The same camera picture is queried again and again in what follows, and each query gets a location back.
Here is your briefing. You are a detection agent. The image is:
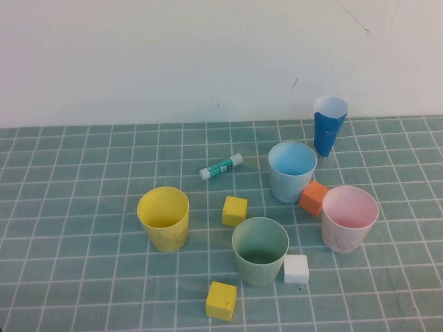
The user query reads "orange foam cube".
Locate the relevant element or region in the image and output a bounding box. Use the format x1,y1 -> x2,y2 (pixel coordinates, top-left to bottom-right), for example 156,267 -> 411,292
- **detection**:
298,180 -> 329,217

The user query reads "light blue plastic cup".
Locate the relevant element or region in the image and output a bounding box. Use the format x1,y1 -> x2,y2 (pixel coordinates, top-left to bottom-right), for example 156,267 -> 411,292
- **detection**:
267,140 -> 318,203

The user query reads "green white glue stick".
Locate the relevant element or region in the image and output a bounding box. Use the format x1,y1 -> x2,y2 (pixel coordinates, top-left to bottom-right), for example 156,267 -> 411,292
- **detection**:
199,154 -> 244,181

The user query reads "dark blue tapered cup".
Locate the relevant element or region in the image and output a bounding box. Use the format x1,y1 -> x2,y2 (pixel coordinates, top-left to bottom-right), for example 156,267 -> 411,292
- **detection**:
313,95 -> 348,158

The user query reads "green plastic cup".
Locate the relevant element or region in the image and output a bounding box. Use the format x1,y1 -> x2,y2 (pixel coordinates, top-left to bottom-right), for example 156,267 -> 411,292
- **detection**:
231,216 -> 290,287

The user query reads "yellow foam cube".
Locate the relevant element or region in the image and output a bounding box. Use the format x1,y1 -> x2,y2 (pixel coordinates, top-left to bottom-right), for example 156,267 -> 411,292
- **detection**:
205,281 -> 238,321
221,196 -> 248,228

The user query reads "green checked tablecloth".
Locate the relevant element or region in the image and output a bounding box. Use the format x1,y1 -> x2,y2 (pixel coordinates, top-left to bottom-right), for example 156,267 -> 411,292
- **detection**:
0,116 -> 443,332

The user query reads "pink plastic cup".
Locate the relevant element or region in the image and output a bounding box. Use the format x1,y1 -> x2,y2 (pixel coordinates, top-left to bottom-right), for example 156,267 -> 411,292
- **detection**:
320,185 -> 379,254

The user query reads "white foam cube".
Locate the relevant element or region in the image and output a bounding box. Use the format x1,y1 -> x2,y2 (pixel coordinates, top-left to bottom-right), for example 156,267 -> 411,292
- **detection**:
283,254 -> 310,284

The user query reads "yellow plastic cup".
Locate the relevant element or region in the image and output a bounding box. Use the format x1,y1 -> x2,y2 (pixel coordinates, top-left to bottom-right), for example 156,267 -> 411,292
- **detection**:
136,186 -> 190,253

